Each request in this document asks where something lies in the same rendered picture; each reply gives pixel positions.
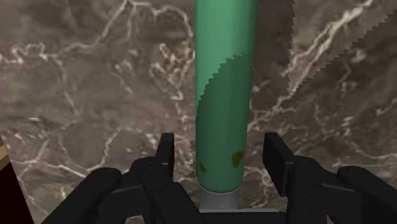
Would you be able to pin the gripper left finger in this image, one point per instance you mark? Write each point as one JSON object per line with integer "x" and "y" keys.
{"x": 155, "y": 189}

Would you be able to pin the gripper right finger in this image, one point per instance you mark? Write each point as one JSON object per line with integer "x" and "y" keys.
{"x": 313, "y": 186}

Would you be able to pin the green tube with grey cap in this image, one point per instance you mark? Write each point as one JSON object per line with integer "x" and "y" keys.
{"x": 223, "y": 93}

